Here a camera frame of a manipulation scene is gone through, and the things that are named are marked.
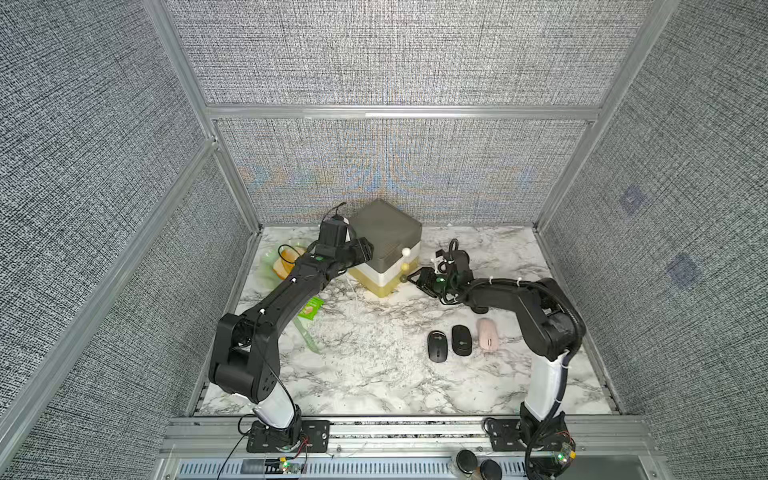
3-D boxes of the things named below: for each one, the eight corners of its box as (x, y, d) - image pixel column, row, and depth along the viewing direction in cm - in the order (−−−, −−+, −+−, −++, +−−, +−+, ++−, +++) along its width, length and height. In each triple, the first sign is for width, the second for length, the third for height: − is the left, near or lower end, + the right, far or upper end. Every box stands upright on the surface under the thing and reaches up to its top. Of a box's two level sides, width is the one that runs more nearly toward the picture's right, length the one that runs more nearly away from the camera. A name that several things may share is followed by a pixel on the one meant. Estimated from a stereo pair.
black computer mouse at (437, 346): (428, 362, 87) (429, 359, 85) (425, 334, 93) (426, 330, 91) (448, 362, 87) (450, 359, 85) (444, 334, 93) (446, 330, 91)
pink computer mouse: (481, 351, 89) (484, 347, 87) (475, 323, 95) (477, 318, 92) (498, 351, 89) (502, 347, 87) (491, 323, 95) (494, 318, 92)
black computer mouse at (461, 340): (453, 356, 88) (454, 353, 87) (449, 327, 94) (450, 324, 93) (473, 356, 88) (475, 353, 87) (467, 327, 94) (469, 324, 93)
